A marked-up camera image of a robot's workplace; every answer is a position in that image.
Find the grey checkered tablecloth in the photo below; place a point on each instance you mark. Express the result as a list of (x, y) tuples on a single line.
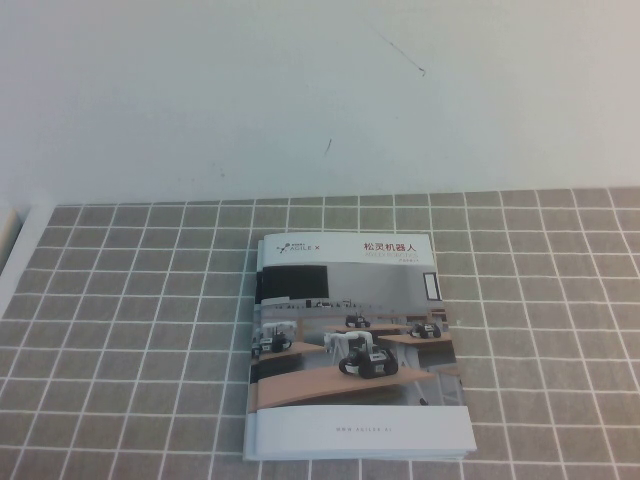
[(125, 325)]

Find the cream flat panel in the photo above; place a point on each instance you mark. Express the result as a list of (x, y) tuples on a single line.
[(9, 240)]

